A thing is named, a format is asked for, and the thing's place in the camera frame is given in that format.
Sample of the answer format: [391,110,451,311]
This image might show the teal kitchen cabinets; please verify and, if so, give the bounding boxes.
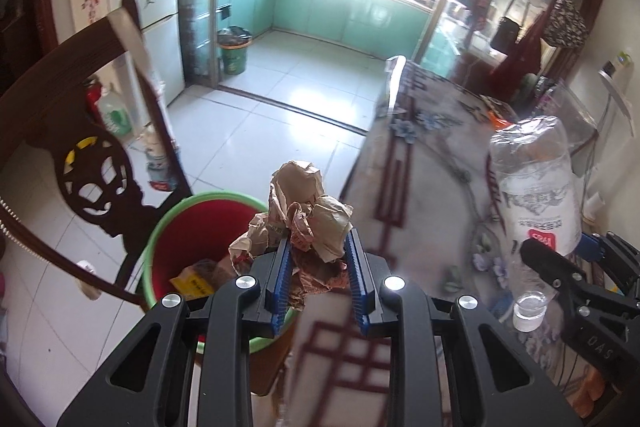
[217,0,436,58]

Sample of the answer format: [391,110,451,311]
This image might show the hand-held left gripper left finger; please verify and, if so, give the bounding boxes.
[56,234,296,427]

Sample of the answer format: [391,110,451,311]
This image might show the patterned tablecloth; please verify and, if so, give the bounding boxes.
[280,54,601,427]

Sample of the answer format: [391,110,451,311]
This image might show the yellow box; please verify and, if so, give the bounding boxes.
[170,263,217,304]

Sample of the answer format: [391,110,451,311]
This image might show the yellow container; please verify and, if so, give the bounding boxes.
[65,136,99,166]

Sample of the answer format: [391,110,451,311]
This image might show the orange wrapper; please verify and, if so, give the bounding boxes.
[487,99,517,130]

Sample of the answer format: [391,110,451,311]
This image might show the brown paper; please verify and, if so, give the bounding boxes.
[229,161,355,309]

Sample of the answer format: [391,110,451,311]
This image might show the green plastic bin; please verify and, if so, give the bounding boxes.
[141,191,301,355]

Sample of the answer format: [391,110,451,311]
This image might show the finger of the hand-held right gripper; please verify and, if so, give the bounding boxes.
[520,237,640,380]
[575,231,640,304]

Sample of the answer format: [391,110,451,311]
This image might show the pink flower sticker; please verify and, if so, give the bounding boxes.
[81,0,105,24]

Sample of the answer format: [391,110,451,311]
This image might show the clear plastic bottle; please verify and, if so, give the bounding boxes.
[487,114,586,334]

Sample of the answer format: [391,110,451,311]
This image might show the green kitchen trash bucket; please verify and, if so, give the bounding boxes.
[217,26,252,76]

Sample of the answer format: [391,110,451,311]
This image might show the black patterned bag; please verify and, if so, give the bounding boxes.
[542,0,589,50]

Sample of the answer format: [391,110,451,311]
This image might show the green plastic bottle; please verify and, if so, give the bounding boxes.
[97,87,134,138]

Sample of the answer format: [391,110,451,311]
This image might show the clear plastic bag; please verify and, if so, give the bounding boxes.
[530,79,601,158]

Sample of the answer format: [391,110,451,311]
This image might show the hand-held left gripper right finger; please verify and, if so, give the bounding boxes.
[346,228,586,427]

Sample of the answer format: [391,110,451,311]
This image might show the dark wooden chair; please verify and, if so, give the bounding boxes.
[0,0,196,308]

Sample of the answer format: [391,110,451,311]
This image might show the red hanging cloth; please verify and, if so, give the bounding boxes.
[490,22,544,98]

